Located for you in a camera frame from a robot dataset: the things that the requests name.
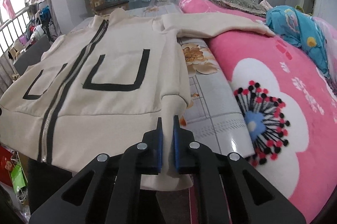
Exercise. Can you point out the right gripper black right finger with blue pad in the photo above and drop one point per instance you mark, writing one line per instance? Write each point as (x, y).
(227, 188)

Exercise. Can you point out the pink floral fleece blanket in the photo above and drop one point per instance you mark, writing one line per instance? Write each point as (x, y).
(290, 113)

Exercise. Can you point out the green shopping bag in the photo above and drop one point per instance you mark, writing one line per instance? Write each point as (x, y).
(18, 178)

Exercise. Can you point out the red bag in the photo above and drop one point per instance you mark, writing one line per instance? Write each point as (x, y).
(6, 166)

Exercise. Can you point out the beige zip-up jacket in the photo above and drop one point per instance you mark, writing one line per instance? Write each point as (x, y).
(32, 120)

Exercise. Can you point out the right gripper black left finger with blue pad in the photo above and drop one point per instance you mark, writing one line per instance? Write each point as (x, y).
(107, 189)

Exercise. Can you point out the blue patterned quilt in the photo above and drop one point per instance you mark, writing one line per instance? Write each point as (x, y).
(301, 31)

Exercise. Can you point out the dark grey storage box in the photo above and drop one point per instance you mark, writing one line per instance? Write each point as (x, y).
(32, 55)

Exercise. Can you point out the pink hanging garment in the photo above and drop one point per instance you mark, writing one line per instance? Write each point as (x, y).
(9, 8)

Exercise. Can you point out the dark patterned blanket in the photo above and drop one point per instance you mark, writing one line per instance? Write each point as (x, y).
(247, 6)

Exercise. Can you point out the metal window railing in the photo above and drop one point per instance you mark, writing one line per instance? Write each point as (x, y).
(13, 39)

